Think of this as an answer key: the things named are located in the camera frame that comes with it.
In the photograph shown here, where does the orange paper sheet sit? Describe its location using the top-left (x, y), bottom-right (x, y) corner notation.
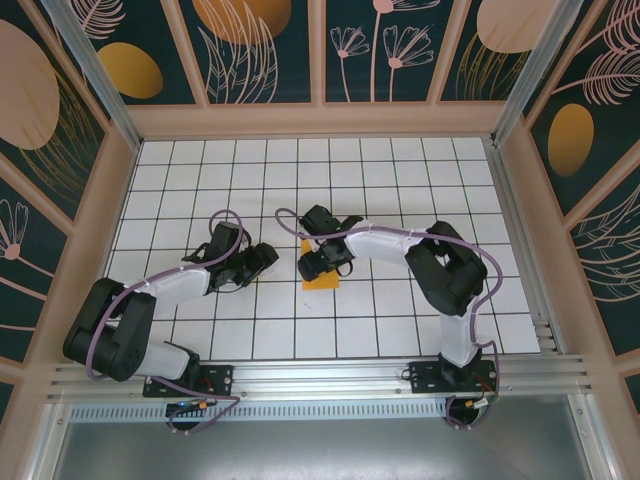
top-left (301, 238), bottom-right (342, 292)

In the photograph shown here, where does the grey metal sheet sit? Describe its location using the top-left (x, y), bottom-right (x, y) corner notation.
top-left (47, 422), bottom-right (599, 480)

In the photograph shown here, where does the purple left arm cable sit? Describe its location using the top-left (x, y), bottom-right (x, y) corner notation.
top-left (85, 208), bottom-right (254, 436)

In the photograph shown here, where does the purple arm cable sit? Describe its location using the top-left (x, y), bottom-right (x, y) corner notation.
top-left (274, 207), bottom-right (504, 431)
top-left (85, 208), bottom-right (254, 436)

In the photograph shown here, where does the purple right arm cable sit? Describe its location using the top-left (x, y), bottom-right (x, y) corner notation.
top-left (274, 207), bottom-right (504, 431)

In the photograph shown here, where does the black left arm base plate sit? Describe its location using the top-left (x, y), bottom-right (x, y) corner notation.
top-left (143, 363), bottom-right (236, 399)

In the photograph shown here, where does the long aluminium mounting rail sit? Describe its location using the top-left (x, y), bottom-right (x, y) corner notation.
top-left (47, 353), bottom-right (599, 402)

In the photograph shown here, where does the small electronics board with wires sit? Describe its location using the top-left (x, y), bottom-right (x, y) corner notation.
top-left (166, 398), bottom-right (217, 415)
top-left (462, 394), bottom-right (503, 412)

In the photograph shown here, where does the slotted grey cable duct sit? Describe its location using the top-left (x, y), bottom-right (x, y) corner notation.
top-left (69, 399), bottom-right (451, 424)

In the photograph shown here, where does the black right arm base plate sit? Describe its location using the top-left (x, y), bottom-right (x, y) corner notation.
top-left (408, 360), bottom-right (500, 396)

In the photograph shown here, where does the aluminium side rail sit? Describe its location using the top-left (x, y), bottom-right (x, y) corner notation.
top-left (483, 139), bottom-right (564, 354)

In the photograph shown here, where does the aluminium frame post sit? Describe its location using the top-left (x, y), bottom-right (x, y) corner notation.
top-left (39, 0), bottom-right (145, 151)
top-left (491, 0), bottom-right (597, 147)

